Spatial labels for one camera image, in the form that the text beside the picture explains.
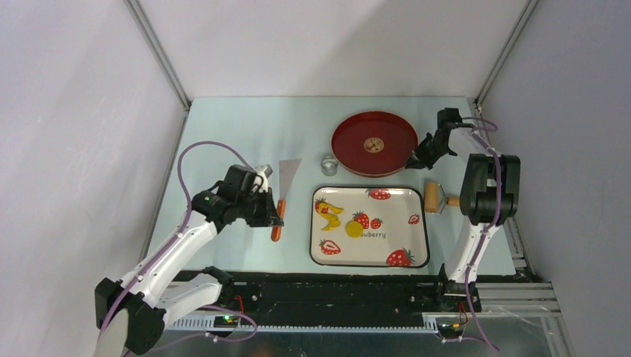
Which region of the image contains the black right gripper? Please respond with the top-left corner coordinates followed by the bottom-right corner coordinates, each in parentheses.
top-left (403, 132), bottom-right (451, 170)

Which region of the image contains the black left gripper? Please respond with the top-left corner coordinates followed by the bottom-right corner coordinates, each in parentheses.
top-left (237, 187), bottom-right (282, 228)

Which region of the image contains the red round plate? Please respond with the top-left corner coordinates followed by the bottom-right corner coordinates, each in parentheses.
top-left (330, 111), bottom-right (419, 178)

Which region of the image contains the orange handled scraper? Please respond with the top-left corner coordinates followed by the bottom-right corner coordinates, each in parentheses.
top-left (271, 158), bottom-right (302, 242)

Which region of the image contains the yellow dough trimmings strip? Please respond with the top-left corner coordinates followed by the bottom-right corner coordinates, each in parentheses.
top-left (314, 198), bottom-right (345, 231)

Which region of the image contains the strawberry print tray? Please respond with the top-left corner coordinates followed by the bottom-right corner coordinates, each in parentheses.
top-left (310, 187), bottom-right (430, 268)

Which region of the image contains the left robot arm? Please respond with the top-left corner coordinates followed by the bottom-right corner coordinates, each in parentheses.
top-left (95, 164), bottom-right (283, 356)

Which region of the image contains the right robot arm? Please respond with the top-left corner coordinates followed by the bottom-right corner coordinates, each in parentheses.
top-left (405, 108), bottom-right (521, 311)

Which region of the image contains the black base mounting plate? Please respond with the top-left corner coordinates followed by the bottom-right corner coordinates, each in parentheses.
top-left (135, 268), bottom-right (536, 329)

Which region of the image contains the aluminium frame rail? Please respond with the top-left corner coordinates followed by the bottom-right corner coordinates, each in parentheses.
top-left (113, 280), bottom-right (563, 336)

